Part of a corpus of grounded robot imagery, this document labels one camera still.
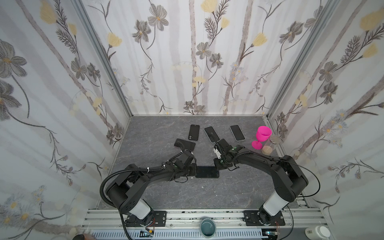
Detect black phone case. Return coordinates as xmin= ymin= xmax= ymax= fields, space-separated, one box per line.
xmin=194 ymin=165 xmax=220 ymax=180

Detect light blue case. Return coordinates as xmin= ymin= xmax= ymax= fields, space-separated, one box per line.
xmin=203 ymin=125 xmax=221 ymax=144
xmin=229 ymin=124 xmax=246 ymax=142

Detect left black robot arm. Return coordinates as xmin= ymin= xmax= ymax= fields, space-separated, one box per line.
xmin=100 ymin=150 xmax=197 ymax=226

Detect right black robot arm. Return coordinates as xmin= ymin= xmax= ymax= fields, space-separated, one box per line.
xmin=214 ymin=139 xmax=309 ymax=226

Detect clear jar with cork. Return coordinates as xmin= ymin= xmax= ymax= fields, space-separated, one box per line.
xmin=262 ymin=135 xmax=282 ymax=156

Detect pink plastic goblet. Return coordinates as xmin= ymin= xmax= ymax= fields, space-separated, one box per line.
xmin=252 ymin=126 xmax=272 ymax=150

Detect teal round cup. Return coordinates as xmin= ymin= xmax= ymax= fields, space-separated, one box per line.
xmin=200 ymin=218 xmax=217 ymax=238

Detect white bottle bottom right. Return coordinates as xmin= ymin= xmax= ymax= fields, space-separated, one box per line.
xmin=305 ymin=226 xmax=331 ymax=240

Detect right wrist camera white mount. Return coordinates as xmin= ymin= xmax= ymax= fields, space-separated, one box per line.
xmin=214 ymin=145 xmax=222 ymax=160

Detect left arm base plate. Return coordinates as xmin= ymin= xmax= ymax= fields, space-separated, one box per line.
xmin=125 ymin=211 xmax=167 ymax=228

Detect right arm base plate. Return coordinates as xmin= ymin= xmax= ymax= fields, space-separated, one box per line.
xmin=243 ymin=209 xmax=286 ymax=227

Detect aluminium front rail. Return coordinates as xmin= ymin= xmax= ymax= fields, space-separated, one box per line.
xmin=81 ymin=208 xmax=327 ymax=231

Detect white slotted cable duct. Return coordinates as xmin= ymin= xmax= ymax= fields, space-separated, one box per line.
xmin=91 ymin=229 xmax=268 ymax=240

